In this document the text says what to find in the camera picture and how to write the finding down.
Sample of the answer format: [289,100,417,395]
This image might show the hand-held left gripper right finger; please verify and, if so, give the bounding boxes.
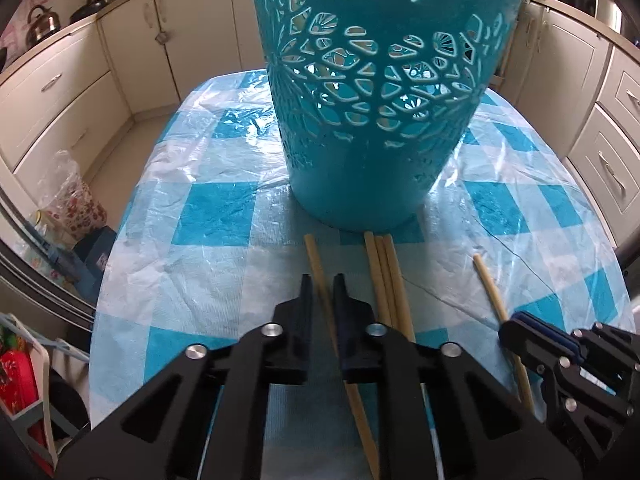
[332,274,583,480]

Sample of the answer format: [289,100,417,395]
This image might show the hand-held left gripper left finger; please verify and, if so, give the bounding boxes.
[55,274,315,480]

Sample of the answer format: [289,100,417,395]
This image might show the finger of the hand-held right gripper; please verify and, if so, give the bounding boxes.
[499,319,621,466]
[517,311,640,397]

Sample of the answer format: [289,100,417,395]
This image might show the single wooden chopstick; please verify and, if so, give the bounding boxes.
[472,254,536,418]
[382,235,417,343]
[364,231,393,326]
[374,235,406,333]
[304,234,382,480]

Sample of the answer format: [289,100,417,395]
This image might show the teal perforated plastic basket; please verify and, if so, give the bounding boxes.
[246,0,531,233]

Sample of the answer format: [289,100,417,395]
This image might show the blue checkered plastic tablecloth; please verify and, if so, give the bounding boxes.
[89,67,635,480]

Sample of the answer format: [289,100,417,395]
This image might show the blue dustpan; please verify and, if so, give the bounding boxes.
[74,227,118,306]

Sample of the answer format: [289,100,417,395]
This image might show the white panelled base cabinets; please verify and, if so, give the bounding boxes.
[500,0,640,256]

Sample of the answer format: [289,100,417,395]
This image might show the floral plastic bag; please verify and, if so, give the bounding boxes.
[37,150,108,238]

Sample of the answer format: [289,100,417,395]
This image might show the grey refrigerator door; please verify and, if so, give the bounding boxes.
[0,180,98,331]

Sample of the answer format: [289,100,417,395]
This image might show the blue framed white shelf rack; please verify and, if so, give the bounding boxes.
[0,312,91,466]

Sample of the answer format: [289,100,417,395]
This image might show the red patterned cloth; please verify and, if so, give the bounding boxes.
[0,327,41,441]

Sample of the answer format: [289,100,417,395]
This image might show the white door base cabinets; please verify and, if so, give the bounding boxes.
[97,0,271,106]

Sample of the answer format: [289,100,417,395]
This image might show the white drawer base cabinets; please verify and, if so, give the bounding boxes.
[0,22,133,181]

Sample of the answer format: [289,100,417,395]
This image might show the white electric water boiler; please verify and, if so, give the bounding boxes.
[595,0,631,36]

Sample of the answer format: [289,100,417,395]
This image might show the black wok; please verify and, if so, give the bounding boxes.
[70,0,108,23]

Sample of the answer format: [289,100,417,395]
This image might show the stainless steel kettle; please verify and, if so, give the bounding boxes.
[25,5,62,43]

